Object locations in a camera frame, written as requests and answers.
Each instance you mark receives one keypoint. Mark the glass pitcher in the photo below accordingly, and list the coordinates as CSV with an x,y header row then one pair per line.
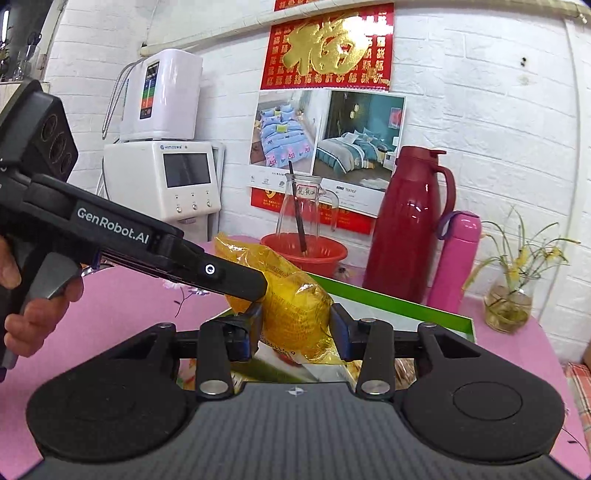
x,y
307,190

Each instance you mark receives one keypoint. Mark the dark stirring stick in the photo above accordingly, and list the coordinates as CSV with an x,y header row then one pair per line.
x,y
298,217

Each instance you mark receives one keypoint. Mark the green cardboard box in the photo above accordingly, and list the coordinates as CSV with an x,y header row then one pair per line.
x,y
415,311

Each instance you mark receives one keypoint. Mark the red gold wall poster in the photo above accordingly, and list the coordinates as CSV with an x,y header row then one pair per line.
x,y
323,50

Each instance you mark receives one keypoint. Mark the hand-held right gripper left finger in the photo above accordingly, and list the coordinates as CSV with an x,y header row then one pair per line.
x,y
255,332

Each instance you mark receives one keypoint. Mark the white water purifier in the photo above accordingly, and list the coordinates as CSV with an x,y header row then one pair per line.
x,y
180,92

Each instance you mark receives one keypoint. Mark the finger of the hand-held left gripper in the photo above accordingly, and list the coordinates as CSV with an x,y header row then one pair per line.
x,y
221,274

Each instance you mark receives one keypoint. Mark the pink thermos bottle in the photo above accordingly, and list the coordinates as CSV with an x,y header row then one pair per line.
x,y
455,263

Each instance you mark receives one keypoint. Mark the person's left hand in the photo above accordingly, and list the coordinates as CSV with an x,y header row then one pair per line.
x,y
51,309

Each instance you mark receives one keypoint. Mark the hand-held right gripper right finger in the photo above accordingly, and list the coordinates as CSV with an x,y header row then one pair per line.
x,y
339,337

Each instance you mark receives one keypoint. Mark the white green snack packet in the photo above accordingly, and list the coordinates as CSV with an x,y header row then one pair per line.
x,y
277,364

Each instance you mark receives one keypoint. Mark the bedding wall poster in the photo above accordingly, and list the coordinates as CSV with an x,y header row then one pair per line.
x,y
355,134

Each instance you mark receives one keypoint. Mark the plant in glass vase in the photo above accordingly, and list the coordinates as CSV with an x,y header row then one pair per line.
x,y
508,309

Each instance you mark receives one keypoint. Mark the white appliance with screen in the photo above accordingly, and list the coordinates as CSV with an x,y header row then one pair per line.
x,y
138,184

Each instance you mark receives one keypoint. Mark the red plastic basin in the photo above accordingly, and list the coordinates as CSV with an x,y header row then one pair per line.
x,y
323,261

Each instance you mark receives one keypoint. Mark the red thermos jug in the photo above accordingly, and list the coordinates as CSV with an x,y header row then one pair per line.
x,y
401,230

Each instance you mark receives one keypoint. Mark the pink floral tablecloth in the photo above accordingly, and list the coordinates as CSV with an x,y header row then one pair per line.
x,y
129,300

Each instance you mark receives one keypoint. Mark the yellow corn packet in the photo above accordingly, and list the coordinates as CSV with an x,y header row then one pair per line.
x,y
295,318

